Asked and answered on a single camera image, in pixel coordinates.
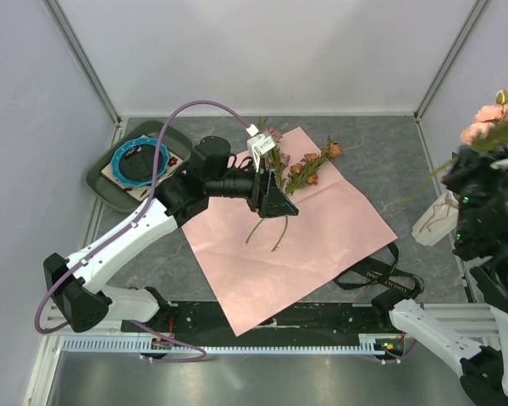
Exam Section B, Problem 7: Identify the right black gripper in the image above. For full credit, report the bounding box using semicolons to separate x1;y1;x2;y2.
439;141;508;248

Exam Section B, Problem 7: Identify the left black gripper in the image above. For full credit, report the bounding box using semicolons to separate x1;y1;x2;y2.
207;156;299;220

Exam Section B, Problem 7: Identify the orange dried flower spray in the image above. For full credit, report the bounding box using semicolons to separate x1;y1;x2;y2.
282;137;343;196

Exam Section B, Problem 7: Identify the cream rosebud spray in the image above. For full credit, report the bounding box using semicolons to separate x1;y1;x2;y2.
396;155;457;206

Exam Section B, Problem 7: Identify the purple flower bouquet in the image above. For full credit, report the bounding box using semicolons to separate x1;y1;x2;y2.
180;133;397;335

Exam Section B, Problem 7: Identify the black ribbon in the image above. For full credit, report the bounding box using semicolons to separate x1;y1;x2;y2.
333;242;425;299

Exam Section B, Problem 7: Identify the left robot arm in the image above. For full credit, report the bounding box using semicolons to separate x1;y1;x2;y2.
43;134;299;333

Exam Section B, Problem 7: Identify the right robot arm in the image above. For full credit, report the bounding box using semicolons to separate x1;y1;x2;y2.
370;146;508;405

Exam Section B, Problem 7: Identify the white ceramic vase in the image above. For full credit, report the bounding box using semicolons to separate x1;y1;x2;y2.
411;191;459;246

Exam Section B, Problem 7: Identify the dark green tray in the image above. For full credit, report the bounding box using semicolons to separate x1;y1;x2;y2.
86;120;193;213

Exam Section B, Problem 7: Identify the blue rimmed black plate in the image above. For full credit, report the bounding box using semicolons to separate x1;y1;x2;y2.
110;136;170;188

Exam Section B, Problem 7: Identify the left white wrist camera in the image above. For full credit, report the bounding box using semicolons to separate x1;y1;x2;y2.
246;124;277;173

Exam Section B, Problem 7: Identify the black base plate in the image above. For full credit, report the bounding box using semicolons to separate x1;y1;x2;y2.
120;300;407;348

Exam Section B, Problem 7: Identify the right aluminium frame post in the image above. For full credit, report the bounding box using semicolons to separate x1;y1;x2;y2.
413;0;491;123

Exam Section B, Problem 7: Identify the aluminium frame post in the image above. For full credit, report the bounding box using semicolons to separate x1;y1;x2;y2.
413;0;491;123
42;0;122;126

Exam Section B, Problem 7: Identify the light blue cable duct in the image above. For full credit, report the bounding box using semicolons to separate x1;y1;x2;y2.
62;336;387;356

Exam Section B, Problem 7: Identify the aluminium front rail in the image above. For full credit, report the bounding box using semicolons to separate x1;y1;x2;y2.
41;302;503;339

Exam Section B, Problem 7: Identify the left aluminium frame post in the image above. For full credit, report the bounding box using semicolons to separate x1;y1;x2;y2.
42;0;122;126

